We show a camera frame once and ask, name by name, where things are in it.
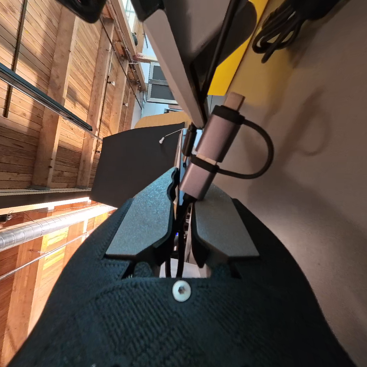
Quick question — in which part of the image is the black board with wooden rim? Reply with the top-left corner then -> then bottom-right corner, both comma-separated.
90,111 -> 189,209

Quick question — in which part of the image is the grey partition panel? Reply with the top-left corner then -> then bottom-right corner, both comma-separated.
146,64 -> 179,104

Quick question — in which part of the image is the black charging cable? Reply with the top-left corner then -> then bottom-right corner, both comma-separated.
182,0 -> 240,158

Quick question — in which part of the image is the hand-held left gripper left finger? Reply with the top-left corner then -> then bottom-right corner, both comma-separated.
105,167 -> 180,257

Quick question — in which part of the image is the black ceiling light track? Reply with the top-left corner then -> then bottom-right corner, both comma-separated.
0,63 -> 103,141

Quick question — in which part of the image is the yellow plastic bin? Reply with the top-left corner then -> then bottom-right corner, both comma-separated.
208,0 -> 270,97

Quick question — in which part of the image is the coiled black cable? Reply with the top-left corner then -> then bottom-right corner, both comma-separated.
251,0 -> 306,63

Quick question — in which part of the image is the grey usb-c cable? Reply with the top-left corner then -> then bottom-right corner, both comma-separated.
165,92 -> 274,279

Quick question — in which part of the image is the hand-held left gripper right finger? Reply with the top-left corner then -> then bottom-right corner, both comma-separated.
191,184 -> 260,268

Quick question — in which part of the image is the silver ventilation duct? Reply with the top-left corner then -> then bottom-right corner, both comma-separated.
0,204 -> 116,252

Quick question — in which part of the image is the silver laptop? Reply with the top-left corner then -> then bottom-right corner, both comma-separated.
130,0 -> 258,128

